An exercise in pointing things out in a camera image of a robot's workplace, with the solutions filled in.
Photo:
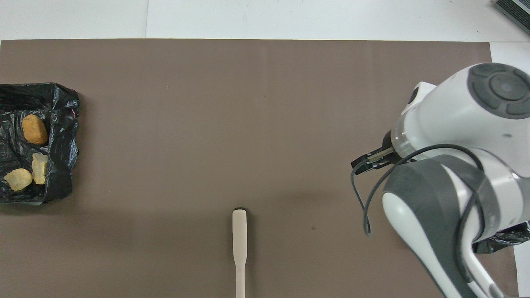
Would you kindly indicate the brown fried nugget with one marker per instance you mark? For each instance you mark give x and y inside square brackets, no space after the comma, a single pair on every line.
[34,129]

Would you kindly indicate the dark ribbed panel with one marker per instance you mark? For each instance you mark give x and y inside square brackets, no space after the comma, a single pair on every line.
[515,10]

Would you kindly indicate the brown table mat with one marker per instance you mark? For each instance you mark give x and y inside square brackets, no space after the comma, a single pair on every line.
[265,66]

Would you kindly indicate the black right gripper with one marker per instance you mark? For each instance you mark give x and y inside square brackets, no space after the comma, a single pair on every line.
[391,151]

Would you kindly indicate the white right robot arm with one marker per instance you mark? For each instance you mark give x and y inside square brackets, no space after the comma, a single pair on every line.
[455,111]

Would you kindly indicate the open black bag-lined bin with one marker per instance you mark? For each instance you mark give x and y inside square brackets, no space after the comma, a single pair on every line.
[505,238]

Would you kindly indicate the pale yellow crisp piece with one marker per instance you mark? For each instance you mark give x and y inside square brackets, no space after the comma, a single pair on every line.
[18,179]

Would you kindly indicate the crumpled black bag-lined bin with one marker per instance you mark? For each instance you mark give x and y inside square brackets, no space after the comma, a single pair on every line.
[62,136]

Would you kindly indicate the orange striped croissant piece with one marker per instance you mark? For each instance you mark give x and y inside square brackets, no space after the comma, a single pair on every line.
[40,167]

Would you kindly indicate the beige hand brush black bristles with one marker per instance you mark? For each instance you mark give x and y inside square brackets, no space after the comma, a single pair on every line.
[239,236]

